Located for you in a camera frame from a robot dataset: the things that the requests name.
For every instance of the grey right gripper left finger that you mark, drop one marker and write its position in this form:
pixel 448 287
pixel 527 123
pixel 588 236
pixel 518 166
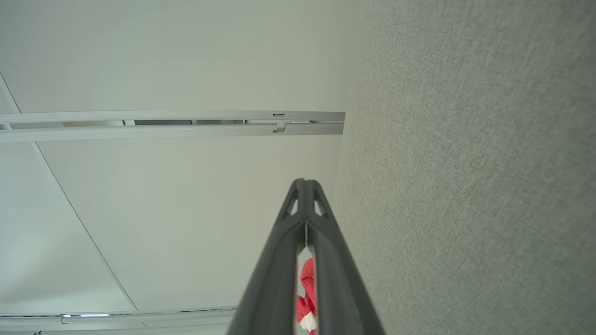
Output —
pixel 274 279

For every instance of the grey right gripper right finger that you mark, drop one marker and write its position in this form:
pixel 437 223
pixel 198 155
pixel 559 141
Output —
pixel 337 288

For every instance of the red shorts with white stripe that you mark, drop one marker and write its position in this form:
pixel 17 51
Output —
pixel 307 279

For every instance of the grey fabric sofa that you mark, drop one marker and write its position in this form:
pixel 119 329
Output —
pixel 465 186

